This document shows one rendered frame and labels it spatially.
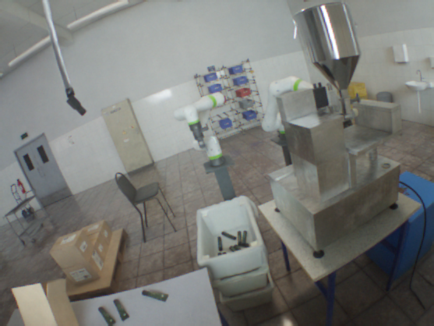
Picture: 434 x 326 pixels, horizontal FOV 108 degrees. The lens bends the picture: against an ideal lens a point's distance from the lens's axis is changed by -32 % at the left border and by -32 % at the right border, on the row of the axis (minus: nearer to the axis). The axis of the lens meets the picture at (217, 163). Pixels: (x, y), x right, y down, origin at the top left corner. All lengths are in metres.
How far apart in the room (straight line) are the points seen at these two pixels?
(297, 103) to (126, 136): 5.54
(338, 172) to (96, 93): 6.38
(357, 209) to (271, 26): 6.65
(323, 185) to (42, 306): 1.41
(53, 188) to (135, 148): 3.32
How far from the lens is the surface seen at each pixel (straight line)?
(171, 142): 6.54
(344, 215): 1.10
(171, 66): 6.46
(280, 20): 7.56
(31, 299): 1.34
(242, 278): 1.56
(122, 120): 6.20
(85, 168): 7.23
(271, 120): 1.95
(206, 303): 1.11
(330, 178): 0.99
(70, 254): 2.71
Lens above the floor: 1.61
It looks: 20 degrees down
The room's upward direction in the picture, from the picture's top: 19 degrees counter-clockwise
